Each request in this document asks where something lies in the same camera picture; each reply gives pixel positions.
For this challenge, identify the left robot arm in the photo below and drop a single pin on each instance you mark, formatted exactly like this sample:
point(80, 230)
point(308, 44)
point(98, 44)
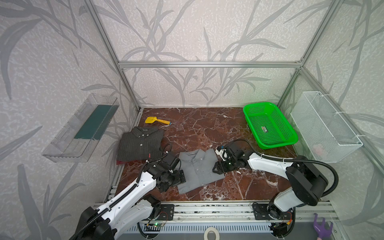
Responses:
point(133, 204)

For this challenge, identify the white wire mesh basket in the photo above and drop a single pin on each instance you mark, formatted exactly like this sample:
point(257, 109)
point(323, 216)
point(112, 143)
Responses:
point(320, 123)

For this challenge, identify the white tape roll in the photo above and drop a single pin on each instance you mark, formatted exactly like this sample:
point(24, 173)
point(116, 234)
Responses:
point(211, 231)

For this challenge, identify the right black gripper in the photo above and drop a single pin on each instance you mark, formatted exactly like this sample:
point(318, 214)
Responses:
point(221, 165)

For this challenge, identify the dark striped folded shirt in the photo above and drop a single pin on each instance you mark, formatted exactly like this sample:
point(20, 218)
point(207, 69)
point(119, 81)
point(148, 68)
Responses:
point(141, 143)

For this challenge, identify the purple plastic toy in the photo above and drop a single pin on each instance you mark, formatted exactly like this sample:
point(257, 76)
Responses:
point(323, 230)

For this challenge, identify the clear acrylic wall shelf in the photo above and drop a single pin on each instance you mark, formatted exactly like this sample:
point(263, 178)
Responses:
point(77, 140)

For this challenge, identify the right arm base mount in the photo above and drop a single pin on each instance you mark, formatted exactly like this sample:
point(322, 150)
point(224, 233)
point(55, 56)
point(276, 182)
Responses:
point(282, 222)

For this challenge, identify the green plastic basket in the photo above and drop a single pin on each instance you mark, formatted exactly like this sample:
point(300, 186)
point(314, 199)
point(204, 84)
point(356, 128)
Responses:
point(280, 132)

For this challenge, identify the basket barcode sticker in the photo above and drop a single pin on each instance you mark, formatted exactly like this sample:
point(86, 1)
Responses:
point(264, 129)

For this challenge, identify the yellow toy hammer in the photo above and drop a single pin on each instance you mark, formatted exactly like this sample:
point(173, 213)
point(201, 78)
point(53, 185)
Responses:
point(151, 120)

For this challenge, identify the pink item in wire basket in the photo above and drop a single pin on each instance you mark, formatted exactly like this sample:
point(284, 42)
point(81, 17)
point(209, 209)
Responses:
point(319, 150)

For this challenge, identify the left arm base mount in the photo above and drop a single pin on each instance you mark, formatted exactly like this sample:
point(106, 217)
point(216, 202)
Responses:
point(163, 214)

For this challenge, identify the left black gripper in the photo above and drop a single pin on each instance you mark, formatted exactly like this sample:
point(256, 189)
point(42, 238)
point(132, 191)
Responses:
point(177, 177)

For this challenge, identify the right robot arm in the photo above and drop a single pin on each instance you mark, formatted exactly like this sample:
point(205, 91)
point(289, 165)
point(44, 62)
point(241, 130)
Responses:
point(309, 180)

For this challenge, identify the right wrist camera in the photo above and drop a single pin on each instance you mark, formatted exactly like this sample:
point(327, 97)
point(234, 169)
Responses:
point(222, 151)

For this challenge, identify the light grey long sleeve shirt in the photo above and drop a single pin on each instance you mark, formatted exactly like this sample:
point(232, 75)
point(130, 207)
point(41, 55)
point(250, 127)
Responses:
point(198, 169)

